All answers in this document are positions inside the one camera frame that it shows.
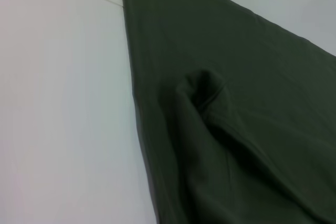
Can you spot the dark green t-shirt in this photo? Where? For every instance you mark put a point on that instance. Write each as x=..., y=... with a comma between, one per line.
x=236, y=103

